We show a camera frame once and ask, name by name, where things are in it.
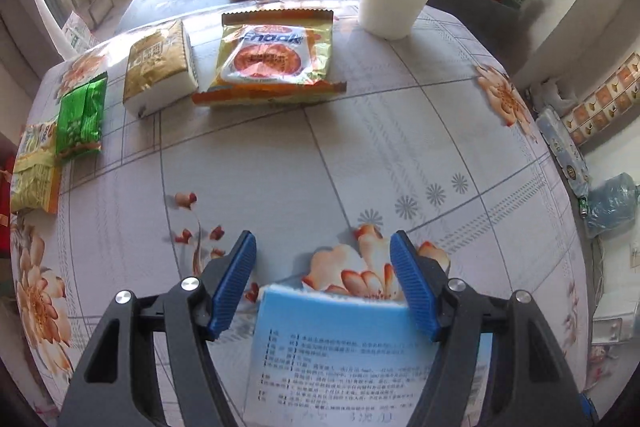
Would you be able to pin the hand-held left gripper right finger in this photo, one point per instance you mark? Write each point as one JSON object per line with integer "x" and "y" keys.
{"x": 412, "y": 287}

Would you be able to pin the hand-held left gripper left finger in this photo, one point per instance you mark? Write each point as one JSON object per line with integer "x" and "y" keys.
{"x": 232, "y": 287}

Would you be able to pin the light blue tissue packet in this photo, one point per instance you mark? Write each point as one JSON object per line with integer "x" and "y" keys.
{"x": 325, "y": 357}

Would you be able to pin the white plastic drawer unit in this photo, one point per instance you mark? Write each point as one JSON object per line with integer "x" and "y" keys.
{"x": 610, "y": 322}

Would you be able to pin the toilet paper pack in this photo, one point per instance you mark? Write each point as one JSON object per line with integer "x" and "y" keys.
{"x": 562, "y": 147}

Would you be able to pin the large clear water jug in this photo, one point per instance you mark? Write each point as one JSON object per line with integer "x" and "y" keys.
{"x": 612, "y": 202}

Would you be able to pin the yellow green snack packet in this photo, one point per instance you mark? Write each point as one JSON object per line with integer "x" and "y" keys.
{"x": 32, "y": 172}

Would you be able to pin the orange yellow snack packet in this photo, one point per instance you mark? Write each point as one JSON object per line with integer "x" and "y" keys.
{"x": 272, "y": 57}

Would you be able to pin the white plastic bag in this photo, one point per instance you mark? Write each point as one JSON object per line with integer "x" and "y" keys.
{"x": 550, "y": 97}

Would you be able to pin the brown white tissue pack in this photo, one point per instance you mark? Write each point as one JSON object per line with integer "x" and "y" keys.
{"x": 155, "y": 62}

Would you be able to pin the red bag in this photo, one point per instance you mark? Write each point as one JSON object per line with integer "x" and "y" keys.
{"x": 4, "y": 202}

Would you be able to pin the grey cabinet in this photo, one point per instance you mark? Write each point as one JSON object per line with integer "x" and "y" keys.
{"x": 475, "y": 22}

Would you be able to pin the white green carton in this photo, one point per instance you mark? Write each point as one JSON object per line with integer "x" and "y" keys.
{"x": 77, "y": 34}

